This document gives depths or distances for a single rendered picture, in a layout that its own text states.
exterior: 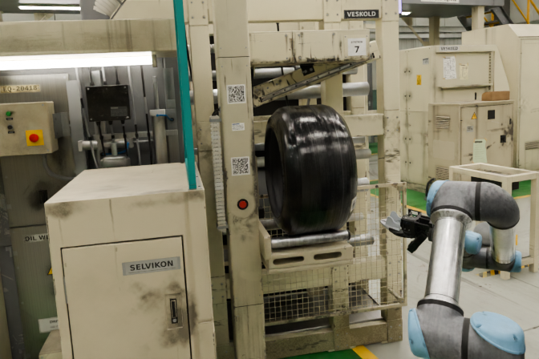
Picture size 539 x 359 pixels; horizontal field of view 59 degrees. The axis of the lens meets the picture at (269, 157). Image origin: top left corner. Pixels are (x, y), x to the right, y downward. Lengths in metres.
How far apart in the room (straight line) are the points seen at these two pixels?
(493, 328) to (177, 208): 0.82
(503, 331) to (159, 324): 0.85
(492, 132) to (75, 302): 5.76
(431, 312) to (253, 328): 1.03
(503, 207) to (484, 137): 4.97
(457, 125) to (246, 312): 4.53
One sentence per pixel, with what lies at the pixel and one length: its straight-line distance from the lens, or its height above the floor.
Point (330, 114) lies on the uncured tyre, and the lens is 1.93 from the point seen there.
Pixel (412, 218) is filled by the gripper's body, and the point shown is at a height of 1.03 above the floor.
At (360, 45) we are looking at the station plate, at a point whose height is 1.71.
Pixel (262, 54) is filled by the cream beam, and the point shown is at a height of 1.68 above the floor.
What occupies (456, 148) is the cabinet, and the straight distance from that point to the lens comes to 6.22.
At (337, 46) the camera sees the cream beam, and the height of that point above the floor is 1.71.
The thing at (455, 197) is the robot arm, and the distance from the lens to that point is 1.48.
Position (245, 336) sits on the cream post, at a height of 0.48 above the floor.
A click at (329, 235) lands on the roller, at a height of 0.91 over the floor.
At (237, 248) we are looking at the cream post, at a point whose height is 0.87.
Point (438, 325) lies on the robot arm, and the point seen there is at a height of 0.93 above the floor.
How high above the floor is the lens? 1.52
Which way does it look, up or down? 8 degrees down
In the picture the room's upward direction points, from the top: 3 degrees counter-clockwise
